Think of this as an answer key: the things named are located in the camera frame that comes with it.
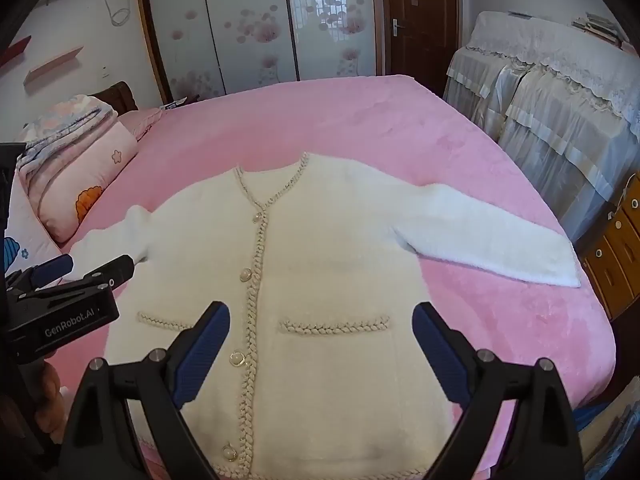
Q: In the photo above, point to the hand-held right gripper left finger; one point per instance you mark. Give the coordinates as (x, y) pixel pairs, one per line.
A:
(206, 347)

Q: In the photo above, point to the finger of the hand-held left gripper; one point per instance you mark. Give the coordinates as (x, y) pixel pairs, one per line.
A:
(52, 267)
(112, 270)

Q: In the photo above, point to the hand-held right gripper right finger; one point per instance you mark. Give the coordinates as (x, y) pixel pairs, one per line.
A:
(440, 355)

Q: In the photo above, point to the white fuzzy cardigan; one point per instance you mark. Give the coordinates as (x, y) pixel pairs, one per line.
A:
(325, 240)

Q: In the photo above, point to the person's left hand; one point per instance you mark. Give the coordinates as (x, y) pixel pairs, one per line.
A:
(50, 387)

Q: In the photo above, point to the pink flower-print pillow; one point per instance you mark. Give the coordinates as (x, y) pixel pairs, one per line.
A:
(90, 180)

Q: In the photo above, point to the folded floral quilt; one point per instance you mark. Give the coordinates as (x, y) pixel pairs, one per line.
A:
(65, 120)

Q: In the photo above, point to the pink ruffled pillow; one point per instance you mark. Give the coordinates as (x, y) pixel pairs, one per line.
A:
(145, 122)

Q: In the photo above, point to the wooden headboard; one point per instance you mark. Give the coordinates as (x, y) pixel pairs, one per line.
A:
(117, 96)

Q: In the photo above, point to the small printed box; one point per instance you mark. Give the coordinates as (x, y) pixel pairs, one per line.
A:
(175, 104)

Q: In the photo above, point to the striped cloth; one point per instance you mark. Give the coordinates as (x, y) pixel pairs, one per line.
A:
(612, 430)

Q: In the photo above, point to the wooden drawer cabinet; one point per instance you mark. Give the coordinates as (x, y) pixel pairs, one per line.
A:
(615, 260)

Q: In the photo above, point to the pink bed blanket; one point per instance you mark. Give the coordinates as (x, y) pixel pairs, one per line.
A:
(350, 120)

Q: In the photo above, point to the floral sliding-door wardrobe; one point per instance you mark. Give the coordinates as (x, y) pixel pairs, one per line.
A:
(260, 25)

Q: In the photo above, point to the brown wooden door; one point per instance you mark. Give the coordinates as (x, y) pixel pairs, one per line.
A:
(425, 20)

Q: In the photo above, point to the stack of books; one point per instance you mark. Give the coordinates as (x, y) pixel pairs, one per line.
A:
(602, 27)

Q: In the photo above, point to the wooden wall shelf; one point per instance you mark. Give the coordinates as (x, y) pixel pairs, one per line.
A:
(52, 66)

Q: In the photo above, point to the red wall shelf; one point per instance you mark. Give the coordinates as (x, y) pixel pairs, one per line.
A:
(15, 50)

